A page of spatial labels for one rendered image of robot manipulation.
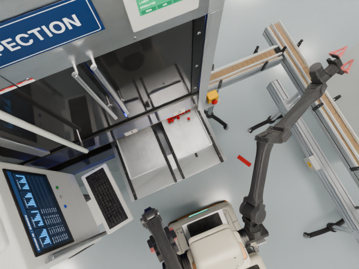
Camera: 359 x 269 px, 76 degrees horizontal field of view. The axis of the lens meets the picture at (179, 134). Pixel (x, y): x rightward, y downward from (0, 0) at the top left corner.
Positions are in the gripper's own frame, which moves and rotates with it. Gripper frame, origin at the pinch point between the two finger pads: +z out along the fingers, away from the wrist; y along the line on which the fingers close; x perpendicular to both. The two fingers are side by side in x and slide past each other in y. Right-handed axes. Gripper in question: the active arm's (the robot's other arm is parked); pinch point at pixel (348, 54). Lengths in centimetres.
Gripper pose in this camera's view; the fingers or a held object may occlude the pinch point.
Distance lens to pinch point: 154.3
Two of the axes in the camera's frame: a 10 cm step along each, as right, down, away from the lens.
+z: 6.9, -7.0, -2.1
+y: 6.9, 5.4, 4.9
